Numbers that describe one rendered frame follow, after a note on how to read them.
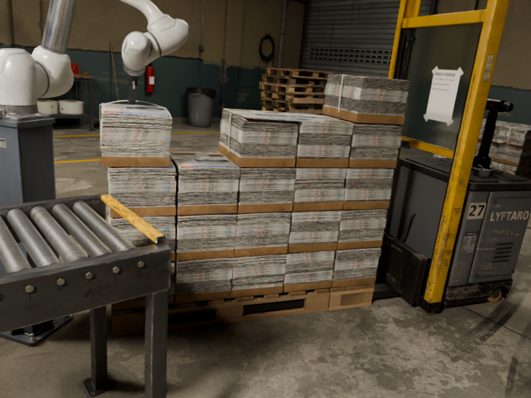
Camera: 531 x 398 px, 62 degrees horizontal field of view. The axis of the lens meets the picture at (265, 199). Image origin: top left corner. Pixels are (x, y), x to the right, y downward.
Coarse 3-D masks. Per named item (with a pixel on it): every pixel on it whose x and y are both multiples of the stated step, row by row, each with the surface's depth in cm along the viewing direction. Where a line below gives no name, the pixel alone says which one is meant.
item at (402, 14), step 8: (408, 0) 268; (416, 0) 264; (400, 8) 267; (408, 8) 269; (416, 8) 265; (400, 16) 267; (408, 16) 271; (416, 16) 265; (400, 24) 267; (400, 32) 268; (400, 40) 270; (408, 40) 267; (400, 48) 270; (408, 48) 271; (392, 56) 275; (400, 56) 271; (392, 64) 275; (400, 64) 272; (392, 72) 276; (400, 72) 278
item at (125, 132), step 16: (112, 112) 179; (128, 112) 182; (144, 112) 187; (160, 112) 191; (112, 128) 180; (128, 128) 182; (144, 128) 184; (160, 128) 186; (112, 144) 182; (128, 144) 185; (144, 144) 187; (160, 144) 189
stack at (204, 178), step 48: (144, 192) 193; (192, 192) 201; (240, 192) 209; (288, 192) 218; (336, 192) 227; (144, 240) 199; (192, 240) 208; (240, 240) 217; (288, 240) 227; (336, 240) 236; (192, 288) 215; (240, 288) 225
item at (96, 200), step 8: (48, 200) 148; (56, 200) 148; (64, 200) 149; (72, 200) 150; (80, 200) 151; (88, 200) 152; (96, 200) 153; (0, 208) 136; (8, 208) 137; (24, 208) 139; (48, 208) 144; (72, 208) 149; (96, 208) 154; (104, 208) 156; (104, 216) 157; (8, 224) 138; (40, 232) 144; (16, 240) 140
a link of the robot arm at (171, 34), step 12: (120, 0) 170; (132, 0) 168; (144, 0) 170; (144, 12) 171; (156, 12) 170; (156, 24) 168; (168, 24) 169; (180, 24) 172; (156, 36) 167; (168, 36) 169; (180, 36) 172; (168, 48) 171
